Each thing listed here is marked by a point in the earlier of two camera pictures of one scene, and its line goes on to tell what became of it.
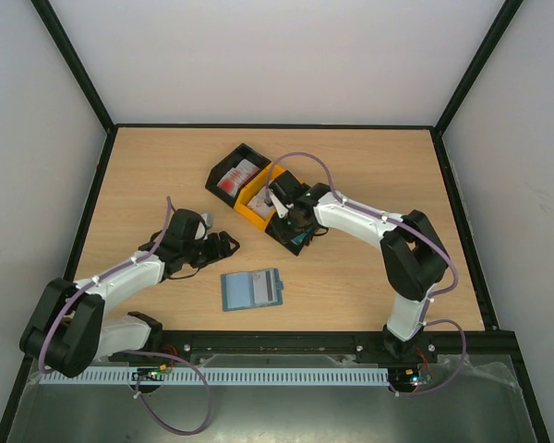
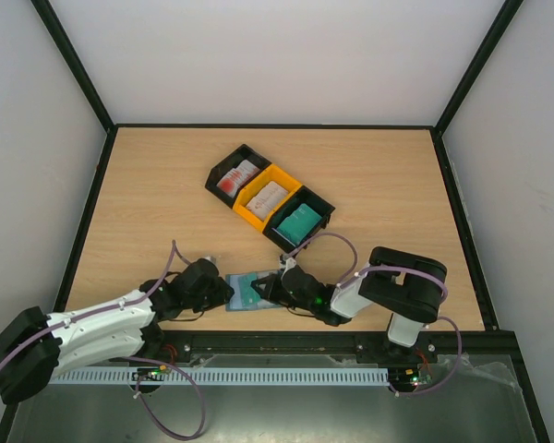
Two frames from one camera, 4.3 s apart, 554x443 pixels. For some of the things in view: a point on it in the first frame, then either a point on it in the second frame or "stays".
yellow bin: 251,203 stays
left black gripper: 224,251 to 221,295
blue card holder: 251,289 stays
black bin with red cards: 234,173 stays
